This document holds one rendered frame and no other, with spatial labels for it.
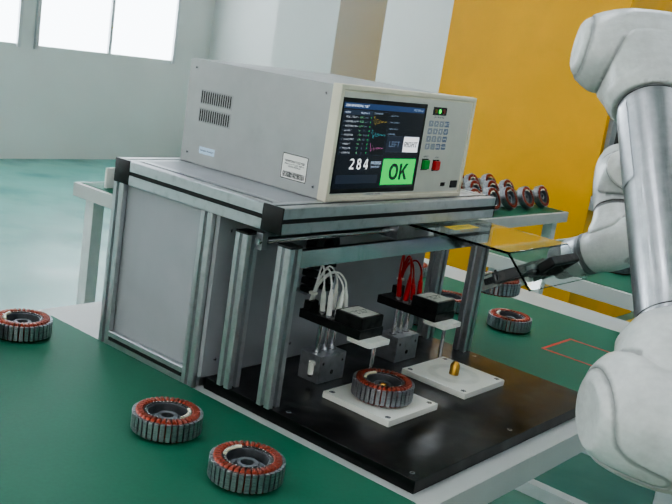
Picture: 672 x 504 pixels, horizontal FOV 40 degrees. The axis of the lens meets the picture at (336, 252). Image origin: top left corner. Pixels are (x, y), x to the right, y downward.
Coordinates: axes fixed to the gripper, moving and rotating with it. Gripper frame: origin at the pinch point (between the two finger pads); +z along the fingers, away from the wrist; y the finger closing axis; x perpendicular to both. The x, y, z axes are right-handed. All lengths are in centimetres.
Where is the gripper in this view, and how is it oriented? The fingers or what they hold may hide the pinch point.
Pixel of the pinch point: (498, 282)
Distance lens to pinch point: 219.0
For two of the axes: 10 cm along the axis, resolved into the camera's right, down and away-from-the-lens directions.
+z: -6.4, 2.7, 7.2
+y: 7.4, -0.2, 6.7
